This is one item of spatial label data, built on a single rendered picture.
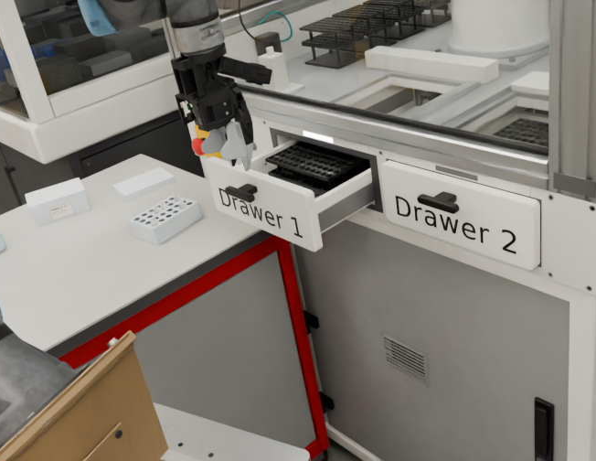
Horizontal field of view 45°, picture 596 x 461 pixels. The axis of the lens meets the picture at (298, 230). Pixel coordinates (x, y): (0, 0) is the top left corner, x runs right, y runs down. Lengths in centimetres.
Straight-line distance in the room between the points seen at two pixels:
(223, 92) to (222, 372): 63
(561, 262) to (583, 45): 32
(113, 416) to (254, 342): 75
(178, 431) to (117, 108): 117
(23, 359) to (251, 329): 78
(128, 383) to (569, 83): 64
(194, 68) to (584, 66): 55
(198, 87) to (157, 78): 92
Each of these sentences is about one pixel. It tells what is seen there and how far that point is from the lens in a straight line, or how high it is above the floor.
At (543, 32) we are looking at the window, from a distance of 98.
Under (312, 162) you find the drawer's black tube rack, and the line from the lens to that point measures 132.
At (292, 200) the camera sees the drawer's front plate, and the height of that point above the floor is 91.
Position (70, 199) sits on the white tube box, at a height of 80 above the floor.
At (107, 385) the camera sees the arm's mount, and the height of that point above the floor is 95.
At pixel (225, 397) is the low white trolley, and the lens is 155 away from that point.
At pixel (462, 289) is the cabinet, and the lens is 126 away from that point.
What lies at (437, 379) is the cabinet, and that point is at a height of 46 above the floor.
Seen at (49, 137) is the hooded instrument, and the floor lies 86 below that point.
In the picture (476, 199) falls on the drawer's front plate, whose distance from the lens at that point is 110.
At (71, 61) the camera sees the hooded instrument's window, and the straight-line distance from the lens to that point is 195.
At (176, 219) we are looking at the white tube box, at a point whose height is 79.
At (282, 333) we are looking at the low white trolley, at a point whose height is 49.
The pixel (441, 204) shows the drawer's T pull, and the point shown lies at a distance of 109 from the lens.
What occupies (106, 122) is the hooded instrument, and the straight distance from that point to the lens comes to 199.
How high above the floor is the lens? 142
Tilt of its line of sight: 29 degrees down
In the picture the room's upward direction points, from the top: 11 degrees counter-clockwise
